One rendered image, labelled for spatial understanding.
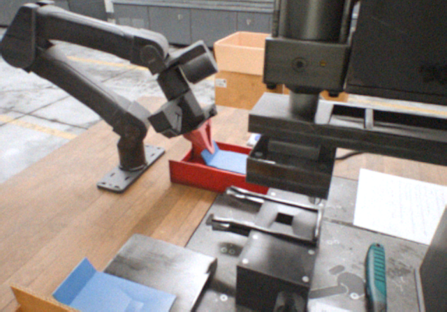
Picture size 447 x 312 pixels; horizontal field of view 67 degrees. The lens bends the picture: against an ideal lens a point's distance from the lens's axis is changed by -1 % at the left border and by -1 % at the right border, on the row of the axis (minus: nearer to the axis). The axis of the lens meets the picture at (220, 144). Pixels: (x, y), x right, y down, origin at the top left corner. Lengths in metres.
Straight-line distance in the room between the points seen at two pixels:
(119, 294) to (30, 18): 0.50
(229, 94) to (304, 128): 2.55
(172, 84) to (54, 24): 0.24
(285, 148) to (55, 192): 0.56
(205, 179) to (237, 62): 2.14
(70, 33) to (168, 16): 5.14
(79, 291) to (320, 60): 0.45
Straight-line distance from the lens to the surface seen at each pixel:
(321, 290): 0.59
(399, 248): 0.70
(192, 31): 5.66
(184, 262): 0.58
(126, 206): 0.73
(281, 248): 0.51
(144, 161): 0.82
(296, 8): 0.38
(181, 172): 0.75
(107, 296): 0.56
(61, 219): 0.75
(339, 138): 0.41
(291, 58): 0.38
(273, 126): 0.42
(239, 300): 0.54
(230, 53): 2.83
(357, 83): 0.36
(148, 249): 0.61
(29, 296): 0.54
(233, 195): 0.60
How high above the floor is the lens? 1.35
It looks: 29 degrees down
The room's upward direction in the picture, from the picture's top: straight up
